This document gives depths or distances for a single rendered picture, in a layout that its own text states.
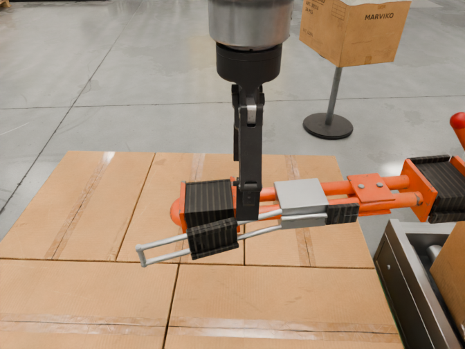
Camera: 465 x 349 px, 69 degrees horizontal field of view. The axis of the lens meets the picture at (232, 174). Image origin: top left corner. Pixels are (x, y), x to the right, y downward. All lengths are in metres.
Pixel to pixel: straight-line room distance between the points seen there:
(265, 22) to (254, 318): 0.78
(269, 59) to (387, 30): 2.05
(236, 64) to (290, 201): 0.21
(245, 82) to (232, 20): 0.07
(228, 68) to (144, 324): 0.76
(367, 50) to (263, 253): 1.62
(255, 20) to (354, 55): 2.00
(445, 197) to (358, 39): 1.84
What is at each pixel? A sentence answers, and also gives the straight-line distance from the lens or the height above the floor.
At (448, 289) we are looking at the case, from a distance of 1.13.
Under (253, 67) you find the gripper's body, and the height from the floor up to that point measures 1.27.
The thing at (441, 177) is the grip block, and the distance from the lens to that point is 0.60.
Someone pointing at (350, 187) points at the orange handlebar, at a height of 1.07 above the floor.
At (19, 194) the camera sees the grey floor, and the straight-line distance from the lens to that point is 2.50.
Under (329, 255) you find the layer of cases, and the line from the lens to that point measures 1.14.
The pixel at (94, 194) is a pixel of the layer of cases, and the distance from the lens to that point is 1.39.
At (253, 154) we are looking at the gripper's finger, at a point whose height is 1.19.
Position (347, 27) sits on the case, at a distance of 2.25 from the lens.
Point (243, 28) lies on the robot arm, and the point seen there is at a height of 1.31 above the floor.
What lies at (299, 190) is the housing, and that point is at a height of 1.07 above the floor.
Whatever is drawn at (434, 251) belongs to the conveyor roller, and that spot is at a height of 0.55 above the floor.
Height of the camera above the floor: 1.40
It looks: 38 degrees down
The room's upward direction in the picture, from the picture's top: straight up
